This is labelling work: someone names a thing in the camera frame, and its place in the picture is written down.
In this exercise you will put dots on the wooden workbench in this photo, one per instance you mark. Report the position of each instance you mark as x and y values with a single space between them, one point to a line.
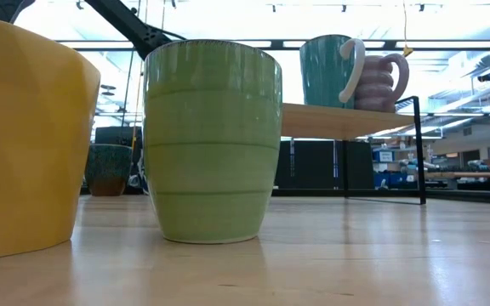
474 174

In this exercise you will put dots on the dark green speckled mug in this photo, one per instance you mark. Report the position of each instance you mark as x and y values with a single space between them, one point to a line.
108 170

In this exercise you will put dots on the black aluminium table frame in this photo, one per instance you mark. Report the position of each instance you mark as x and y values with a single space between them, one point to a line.
462 196

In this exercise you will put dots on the black box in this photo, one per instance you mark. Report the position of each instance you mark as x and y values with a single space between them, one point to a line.
113 136

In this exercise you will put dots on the teal mug white interior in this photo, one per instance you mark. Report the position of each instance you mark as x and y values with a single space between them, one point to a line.
321 72

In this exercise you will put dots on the yellow orange mug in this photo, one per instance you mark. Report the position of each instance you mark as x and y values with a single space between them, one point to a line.
24 140

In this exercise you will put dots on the black cabinet panel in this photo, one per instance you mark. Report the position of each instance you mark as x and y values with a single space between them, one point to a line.
313 166

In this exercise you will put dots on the wooden shelf black legs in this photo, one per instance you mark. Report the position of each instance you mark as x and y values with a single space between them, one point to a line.
334 121

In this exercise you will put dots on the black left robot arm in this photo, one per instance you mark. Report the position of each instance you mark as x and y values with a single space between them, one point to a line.
134 30

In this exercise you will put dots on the light green ribbed mug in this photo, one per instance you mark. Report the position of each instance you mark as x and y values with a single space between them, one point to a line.
211 144

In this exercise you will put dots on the purple ribbed mug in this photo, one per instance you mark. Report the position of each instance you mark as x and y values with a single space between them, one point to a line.
374 91

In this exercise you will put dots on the black overhead beam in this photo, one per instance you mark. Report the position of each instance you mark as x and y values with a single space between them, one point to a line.
440 44

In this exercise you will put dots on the blue storage bins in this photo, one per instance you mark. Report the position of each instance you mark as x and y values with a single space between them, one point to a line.
383 179

